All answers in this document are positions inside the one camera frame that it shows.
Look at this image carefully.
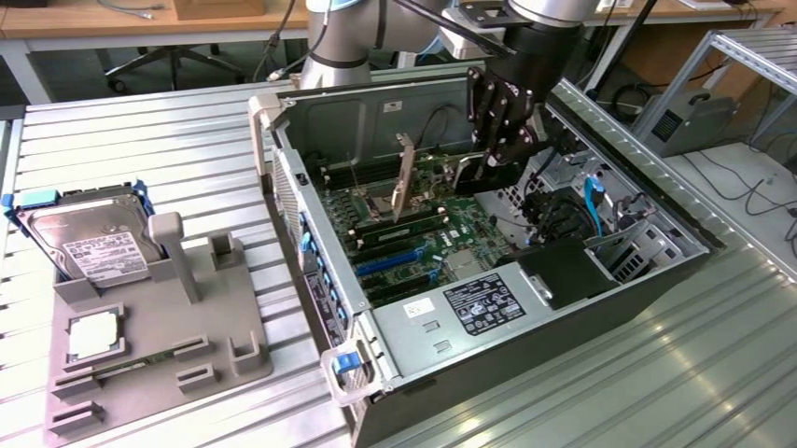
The silver chipset heatsink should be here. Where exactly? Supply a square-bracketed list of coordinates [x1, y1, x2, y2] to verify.
[443, 253, 487, 277]

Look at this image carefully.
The black coiled cable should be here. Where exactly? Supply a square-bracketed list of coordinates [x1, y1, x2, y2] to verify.
[612, 82, 653, 120]

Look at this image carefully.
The perforated metal drive cage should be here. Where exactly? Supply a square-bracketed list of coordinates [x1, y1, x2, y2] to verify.
[472, 139, 603, 226]

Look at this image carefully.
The black RAM stick with sticker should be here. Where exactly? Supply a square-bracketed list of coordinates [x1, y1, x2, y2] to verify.
[353, 217, 452, 249]

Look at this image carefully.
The wooden desk white frame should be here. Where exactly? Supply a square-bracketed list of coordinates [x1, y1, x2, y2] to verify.
[579, 0, 788, 94]
[0, 0, 313, 105]

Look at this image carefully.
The black wire bundle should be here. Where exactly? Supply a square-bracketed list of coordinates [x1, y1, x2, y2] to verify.
[521, 189, 592, 246]

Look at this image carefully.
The silver hard disk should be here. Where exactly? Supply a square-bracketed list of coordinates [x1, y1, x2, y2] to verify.
[13, 194, 157, 291]

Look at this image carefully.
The grey case handle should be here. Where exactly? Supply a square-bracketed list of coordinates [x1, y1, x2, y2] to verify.
[320, 339, 381, 408]
[248, 92, 296, 181]

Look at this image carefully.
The grey parts rack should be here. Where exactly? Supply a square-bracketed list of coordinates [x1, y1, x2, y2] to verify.
[43, 212, 277, 442]

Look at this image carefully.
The blue expansion slot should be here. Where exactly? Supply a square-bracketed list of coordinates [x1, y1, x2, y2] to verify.
[354, 250, 419, 277]

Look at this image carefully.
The blue wire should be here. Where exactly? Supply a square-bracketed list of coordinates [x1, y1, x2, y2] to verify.
[583, 175, 609, 240]

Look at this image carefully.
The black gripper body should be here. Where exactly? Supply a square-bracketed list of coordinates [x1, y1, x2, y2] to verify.
[491, 20, 587, 123]

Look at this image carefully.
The cardboard box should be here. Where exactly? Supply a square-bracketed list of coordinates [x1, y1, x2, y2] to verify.
[174, 0, 269, 21]

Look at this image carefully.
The aluminium profile frame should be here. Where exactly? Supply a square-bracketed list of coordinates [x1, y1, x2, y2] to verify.
[628, 28, 797, 158]

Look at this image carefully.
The blue disk caddy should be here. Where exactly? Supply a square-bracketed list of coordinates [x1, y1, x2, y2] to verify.
[0, 179, 157, 262]

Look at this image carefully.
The CPU socket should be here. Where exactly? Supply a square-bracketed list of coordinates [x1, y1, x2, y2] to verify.
[358, 181, 400, 221]

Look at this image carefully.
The black hanging cable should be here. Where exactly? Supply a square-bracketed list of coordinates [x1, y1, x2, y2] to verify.
[250, 0, 296, 83]

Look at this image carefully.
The thin grey cable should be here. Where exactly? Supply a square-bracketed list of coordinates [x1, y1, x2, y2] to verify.
[98, 0, 172, 21]

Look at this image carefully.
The grey power supply unit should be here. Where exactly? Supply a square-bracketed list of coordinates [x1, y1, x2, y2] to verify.
[370, 260, 553, 380]

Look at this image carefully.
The green motherboard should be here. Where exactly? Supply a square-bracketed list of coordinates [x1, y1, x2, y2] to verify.
[316, 147, 531, 304]

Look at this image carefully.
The grey unit with handle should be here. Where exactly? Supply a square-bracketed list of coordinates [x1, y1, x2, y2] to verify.
[647, 91, 744, 159]

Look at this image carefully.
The green RAM stick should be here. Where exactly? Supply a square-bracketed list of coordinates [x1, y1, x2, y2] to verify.
[91, 349, 181, 380]

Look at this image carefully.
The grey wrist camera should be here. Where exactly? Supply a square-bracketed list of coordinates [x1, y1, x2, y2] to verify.
[439, 2, 519, 61]

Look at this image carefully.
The black slanted pole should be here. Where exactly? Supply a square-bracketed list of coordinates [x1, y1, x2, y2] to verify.
[588, 0, 661, 97]

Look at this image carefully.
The grey cable with plug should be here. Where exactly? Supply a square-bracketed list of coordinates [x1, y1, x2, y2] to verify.
[266, 53, 313, 84]

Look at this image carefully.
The open grey PC case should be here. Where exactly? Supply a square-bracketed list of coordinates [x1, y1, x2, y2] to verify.
[248, 54, 730, 448]

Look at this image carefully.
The green graphics card black cooler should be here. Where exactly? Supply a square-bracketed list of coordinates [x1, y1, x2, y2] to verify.
[394, 132, 520, 224]

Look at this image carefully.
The brown board panel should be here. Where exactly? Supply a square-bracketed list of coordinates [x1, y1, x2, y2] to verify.
[621, 27, 771, 125]

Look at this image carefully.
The black floor cable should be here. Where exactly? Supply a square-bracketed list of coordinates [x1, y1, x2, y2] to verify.
[682, 148, 797, 218]

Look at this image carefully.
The silver CPU chip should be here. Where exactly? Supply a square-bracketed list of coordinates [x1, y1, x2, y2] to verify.
[66, 315, 125, 364]

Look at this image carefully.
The thin black wire loop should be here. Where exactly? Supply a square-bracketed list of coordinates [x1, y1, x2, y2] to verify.
[417, 105, 476, 151]

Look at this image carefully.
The dark wrist camera cable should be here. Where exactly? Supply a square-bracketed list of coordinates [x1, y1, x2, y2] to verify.
[390, 0, 517, 60]

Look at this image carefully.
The long black expansion slot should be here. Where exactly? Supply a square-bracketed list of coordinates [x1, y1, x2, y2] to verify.
[366, 282, 441, 302]
[360, 273, 433, 291]
[353, 243, 413, 262]

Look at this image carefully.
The black plastic shroud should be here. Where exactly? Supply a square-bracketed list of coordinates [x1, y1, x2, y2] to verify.
[516, 239, 620, 312]

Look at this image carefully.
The black office chair base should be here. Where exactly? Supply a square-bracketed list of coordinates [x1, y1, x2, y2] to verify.
[102, 44, 249, 94]

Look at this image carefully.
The grey metal disk bay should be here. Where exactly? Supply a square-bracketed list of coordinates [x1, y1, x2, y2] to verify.
[584, 217, 684, 287]

